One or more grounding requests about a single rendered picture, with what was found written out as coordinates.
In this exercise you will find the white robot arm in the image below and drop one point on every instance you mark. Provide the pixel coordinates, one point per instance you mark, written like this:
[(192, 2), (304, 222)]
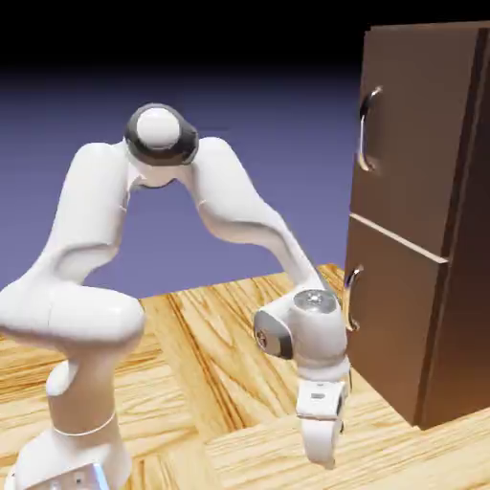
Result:
[(92, 214)]

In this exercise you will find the tall brown cabinet door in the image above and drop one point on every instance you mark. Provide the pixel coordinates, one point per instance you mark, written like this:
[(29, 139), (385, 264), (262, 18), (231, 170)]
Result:
[(413, 145)]

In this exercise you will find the dark brown wooden cabinet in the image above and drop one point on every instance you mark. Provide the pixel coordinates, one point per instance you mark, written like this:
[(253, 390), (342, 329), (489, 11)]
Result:
[(451, 268)]

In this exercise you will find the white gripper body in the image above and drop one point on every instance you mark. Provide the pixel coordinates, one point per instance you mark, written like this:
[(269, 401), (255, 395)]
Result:
[(319, 440)]

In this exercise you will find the short brown cabinet door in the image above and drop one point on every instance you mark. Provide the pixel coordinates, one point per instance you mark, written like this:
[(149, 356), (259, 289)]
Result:
[(390, 329)]

